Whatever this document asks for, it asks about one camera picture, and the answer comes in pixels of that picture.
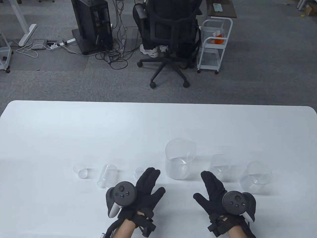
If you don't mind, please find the person's left hand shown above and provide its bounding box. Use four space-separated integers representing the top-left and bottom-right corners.
118 167 166 225

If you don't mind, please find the person's right hand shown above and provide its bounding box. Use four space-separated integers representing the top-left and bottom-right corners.
193 171 248 225

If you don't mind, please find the medium clear plastic beaker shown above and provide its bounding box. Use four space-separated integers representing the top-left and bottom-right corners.
210 154 232 182

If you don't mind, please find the huge clear plastic beaker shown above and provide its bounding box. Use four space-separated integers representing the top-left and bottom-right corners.
165 138 197 179

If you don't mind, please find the slim clear plastic beaker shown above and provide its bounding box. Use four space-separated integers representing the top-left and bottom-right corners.
97 164 118 189

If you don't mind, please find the large clear plastic beaker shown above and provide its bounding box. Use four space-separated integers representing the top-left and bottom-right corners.
239 161 273 194

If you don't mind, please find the small clear plastic beaker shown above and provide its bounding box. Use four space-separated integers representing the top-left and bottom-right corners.
73 162 88 179

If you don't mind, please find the person's right forearm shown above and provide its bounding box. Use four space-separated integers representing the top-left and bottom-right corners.
227 228 248 238

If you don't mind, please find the person's left forearm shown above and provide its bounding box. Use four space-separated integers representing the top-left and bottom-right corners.
115 219 137 238

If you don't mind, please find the right black white controller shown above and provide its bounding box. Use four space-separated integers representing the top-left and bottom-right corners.
222 191 256 222

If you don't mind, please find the black white controller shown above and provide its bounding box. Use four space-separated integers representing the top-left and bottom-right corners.
106 181 137 218
222 191 256 222

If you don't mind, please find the left black white controller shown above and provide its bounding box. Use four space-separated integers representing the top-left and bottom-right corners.
106 181 137 218

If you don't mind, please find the white rolling cart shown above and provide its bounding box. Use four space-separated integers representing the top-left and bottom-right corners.
197 18 233 75

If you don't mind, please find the orange packet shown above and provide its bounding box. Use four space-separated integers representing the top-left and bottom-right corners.
209 30 226 45

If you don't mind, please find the black office chair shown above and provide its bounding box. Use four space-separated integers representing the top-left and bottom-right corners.
137 0 202 89

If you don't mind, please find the white power strip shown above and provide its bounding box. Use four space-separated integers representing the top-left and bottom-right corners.
51 38 76 50

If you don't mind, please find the black computer tower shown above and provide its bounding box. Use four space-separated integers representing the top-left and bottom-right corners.
71 0 114 55

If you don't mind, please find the grey floor socket box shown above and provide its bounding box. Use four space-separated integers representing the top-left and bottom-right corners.
32 39 47 51

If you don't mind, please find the brown side table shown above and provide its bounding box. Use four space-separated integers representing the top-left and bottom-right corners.
206 0 237 19

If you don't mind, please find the white desk leg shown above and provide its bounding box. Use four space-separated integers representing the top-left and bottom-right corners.
9 0 37 47

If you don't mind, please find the small white wheeled cart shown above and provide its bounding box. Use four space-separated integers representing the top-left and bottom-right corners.
0 32 13 73

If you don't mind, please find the cardboard box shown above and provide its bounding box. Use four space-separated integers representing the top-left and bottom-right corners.
303 4 317 16

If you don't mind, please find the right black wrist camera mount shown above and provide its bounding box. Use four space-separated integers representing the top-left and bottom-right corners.
208 223 224 238

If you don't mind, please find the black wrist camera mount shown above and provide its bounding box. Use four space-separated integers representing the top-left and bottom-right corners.
141 218 157 236
208 223 224 238

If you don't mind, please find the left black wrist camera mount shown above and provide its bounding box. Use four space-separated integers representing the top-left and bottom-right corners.
141 218 157 236

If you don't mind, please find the black cable bundle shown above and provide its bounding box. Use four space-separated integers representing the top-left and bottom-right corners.
95 0 139 70

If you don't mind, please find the white coiled cable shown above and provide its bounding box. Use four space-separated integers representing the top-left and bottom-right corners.
16 43 53 59

